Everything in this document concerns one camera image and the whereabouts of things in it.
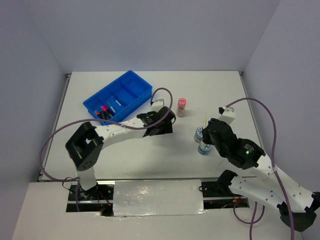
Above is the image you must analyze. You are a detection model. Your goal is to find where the yellow ballpoint pen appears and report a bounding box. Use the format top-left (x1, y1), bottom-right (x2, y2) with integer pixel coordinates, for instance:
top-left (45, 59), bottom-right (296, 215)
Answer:
top-left (202, 115), bottom-right (207, 129)

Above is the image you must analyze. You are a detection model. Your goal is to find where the pink capped black highlighter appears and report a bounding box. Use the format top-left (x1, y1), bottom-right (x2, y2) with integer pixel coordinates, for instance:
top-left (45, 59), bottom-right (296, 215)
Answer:
top-left (100, 105), bottom-right (113, 119)

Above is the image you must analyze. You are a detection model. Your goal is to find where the orange capped black highlighter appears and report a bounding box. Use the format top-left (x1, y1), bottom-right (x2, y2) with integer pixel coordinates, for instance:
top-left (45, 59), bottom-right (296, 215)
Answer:
top-left (94, 110), bottom-right (101, 119)

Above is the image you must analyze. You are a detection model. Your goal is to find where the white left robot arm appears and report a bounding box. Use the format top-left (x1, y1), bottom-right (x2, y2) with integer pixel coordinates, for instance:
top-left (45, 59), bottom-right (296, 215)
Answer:
top-left (65, 106), bottom-right (176, 200)

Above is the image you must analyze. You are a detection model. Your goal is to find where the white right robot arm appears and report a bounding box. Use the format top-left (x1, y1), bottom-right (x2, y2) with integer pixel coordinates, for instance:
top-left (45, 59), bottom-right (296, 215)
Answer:
top-left (201, 118), bottom-right (320, 232)

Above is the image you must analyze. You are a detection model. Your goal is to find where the blue paint jar left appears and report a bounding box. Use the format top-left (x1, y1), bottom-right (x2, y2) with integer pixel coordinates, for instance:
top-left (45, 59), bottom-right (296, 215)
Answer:
top-left (194, 126), bottom-right (203, 144)

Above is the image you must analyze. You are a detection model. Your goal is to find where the blue paint jar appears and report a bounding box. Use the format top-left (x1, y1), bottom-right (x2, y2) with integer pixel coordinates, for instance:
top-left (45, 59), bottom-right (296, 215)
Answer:
top-left (194, 126), bottom-right (203, 144)
top-left (197, 142), bottom-right (214, 156)

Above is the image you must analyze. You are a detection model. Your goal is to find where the blue paint jar right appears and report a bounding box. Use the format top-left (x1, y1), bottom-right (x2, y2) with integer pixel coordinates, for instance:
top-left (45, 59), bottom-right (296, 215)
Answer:
top-left (197, 142), bottom-right (214, 156)

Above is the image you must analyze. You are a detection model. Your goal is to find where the pink lidded small bottle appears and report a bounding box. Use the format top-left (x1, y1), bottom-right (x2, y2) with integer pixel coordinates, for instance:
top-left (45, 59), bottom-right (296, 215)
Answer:
top-left (176, 98), bottom-right (187, 117)

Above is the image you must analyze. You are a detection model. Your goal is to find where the blue compartment tray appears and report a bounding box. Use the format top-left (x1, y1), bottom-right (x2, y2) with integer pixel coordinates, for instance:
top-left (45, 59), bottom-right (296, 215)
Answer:
top-left (83, 70), bottom-right (153, 122)

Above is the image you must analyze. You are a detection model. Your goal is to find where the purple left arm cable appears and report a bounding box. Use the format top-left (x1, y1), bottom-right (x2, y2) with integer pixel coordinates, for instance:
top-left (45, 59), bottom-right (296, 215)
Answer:
top-left (39, 87), bottom-right (174, 213)

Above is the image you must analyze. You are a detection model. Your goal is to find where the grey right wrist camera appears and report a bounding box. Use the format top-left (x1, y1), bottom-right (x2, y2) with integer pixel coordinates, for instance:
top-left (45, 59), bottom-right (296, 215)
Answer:
top-left (218, 106), bottom-right (236, 125)

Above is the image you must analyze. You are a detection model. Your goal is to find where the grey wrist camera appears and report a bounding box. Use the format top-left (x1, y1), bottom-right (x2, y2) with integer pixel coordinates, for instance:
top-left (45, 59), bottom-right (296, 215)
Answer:
top-left (150, 98), bottom-right (165, 113)
top-left (218, 106), bottom-right (236, 125)

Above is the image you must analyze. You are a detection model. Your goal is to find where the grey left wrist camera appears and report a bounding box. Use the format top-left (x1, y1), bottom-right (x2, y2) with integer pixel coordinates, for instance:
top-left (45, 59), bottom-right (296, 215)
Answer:
top-left (150, 98), bottom-right (165, 113)

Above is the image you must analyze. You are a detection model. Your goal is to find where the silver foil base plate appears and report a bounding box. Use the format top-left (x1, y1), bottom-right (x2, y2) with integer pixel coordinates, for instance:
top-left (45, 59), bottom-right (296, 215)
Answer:
top-left (112, 179), bottom-right (206, 217)

